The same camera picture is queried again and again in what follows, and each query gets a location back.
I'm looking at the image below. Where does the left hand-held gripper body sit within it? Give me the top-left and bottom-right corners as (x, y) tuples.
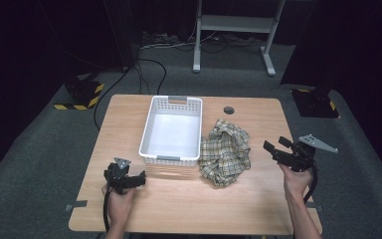
(103, 156), (137, 196)

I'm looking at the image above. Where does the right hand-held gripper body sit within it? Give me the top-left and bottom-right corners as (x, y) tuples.
(272, 133), (339, 173)

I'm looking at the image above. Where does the beige plaid cloth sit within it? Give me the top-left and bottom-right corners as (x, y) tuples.
(197, 119), (252, 187)

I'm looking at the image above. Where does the white plastic basket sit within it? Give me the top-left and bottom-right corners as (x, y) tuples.
(138, 95), (204, 168)

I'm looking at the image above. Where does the person's right hand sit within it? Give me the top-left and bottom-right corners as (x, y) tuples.
(278, 162), (314, 201)

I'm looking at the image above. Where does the person's left hand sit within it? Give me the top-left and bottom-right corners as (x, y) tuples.
(100, 183), (137, 227)

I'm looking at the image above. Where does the black yellow striped stand base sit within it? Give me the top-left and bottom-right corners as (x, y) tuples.
(290, 87), (340, 119)
(53, 78), (105, 112)

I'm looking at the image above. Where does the grey table clip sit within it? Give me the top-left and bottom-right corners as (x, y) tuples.
(306, 201), (324, 213)
(65, 199), (89, 213)

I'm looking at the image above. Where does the white metal stand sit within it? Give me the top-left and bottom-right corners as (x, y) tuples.
(192, 0), (287, 78)

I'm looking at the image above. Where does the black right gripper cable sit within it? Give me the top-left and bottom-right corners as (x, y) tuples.
(302, 161), (319, 204)

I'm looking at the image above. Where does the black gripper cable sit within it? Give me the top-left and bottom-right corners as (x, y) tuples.
(102, 187), (113, 233)
(302, 161), (319, 204)

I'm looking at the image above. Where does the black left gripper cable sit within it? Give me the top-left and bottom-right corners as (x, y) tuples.
(102, 187), (113, 233)

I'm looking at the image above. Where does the black floor cable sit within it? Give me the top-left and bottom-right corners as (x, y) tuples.
(93, 58), (168, 131)

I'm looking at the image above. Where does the bundle of floor cables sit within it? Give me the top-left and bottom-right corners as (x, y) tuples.
(139, 30), (263, 54)

